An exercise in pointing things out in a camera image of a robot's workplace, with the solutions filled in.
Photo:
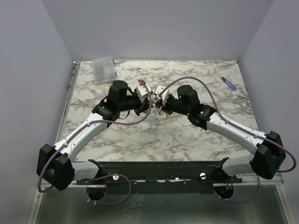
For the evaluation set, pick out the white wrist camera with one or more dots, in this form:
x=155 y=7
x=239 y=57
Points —
x=142 y=91
x=162 y=93

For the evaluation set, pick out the clear plastic parts box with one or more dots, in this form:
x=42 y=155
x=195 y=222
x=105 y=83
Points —
x=104 y=70

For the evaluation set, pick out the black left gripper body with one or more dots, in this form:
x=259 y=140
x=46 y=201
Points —
x=131 y=102

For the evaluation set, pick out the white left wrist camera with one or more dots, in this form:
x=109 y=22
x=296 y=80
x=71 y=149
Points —
x=142 y=91

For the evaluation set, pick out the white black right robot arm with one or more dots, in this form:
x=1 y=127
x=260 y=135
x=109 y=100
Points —
x=265 y=155

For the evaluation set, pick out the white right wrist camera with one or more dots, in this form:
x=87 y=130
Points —
x=162 y=93

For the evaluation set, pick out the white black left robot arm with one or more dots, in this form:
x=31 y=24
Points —
x=55 y=163

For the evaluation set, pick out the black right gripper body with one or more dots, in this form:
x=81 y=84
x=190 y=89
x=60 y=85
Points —
x=162 y=106

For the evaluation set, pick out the red blue screwdriver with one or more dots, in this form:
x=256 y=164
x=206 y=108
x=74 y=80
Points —
x=227 y=82

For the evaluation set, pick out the aluminium extrusion frame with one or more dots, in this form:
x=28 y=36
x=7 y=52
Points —
x=32 y=217

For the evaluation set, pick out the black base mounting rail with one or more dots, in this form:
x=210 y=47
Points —
x=165 y=177

